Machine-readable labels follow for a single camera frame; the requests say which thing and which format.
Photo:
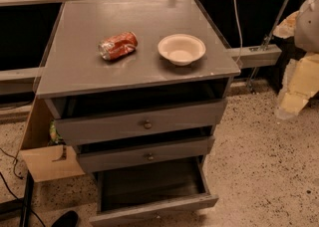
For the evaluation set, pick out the white paper bowl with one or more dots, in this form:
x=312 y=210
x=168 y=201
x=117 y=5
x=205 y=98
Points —
x=181 y=49

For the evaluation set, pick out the grey bottom drawer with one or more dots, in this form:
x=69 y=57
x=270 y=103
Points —
x=150 y=191

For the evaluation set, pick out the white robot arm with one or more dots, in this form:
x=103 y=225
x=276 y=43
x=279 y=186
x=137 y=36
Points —
x=306 y=33

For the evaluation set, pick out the black stand leg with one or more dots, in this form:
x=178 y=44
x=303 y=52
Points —
x=27 y=199

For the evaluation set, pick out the crushed red coke can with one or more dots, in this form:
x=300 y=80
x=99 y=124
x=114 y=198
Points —
x=117 y=46

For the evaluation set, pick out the grey drawer cabinet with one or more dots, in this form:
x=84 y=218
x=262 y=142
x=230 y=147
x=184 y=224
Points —
x=78 y=82

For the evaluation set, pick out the grey drawer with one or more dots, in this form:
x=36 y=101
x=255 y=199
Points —
x=104 y=127
x=150 y=191
x=145 y=154

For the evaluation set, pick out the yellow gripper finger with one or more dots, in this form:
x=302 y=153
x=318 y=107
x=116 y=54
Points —
x=300 y=83
x=286 y=28

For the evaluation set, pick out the wooden side board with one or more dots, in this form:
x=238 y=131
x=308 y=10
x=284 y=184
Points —
x=44 y=161

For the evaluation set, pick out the grey middle drawer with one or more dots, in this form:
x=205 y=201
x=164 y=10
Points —
x=145 y=154

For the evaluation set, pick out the green snack bag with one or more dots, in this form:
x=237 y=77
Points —
x=55 y=138

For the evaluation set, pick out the black shoe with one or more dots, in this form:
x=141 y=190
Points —
x=69 y=219

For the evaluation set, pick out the grey top drawer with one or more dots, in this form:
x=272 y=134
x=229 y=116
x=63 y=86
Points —
x=104 y=127

